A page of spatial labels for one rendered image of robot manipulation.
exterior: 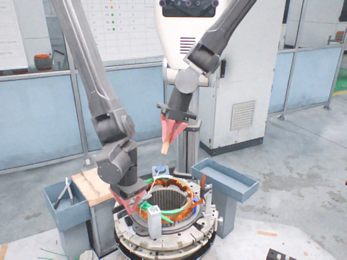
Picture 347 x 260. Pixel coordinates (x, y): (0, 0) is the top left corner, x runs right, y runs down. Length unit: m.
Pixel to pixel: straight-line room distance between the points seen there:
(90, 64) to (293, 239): 1.06
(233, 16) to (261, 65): 2.62
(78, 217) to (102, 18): 2.18
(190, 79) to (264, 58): 2.67
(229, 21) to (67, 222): 0.80
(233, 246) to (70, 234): 0.63
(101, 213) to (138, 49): 2.21
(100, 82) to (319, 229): 2.30
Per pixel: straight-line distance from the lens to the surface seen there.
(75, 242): 1.14
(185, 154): 1.31
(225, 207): 1.14
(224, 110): 3.14
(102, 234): 1.14
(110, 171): 0.62
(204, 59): 0.72
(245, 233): 1.30
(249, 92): 3.28
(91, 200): 1.02
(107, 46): 2.94
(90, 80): 0.66
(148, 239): 0.81
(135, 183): 0.73
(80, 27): 0.68
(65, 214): 1.02
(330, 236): 2.63
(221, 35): 0.70
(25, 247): 1.36
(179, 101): 0.72
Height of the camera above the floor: 1.68
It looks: 26 degrees down
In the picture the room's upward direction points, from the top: straight up
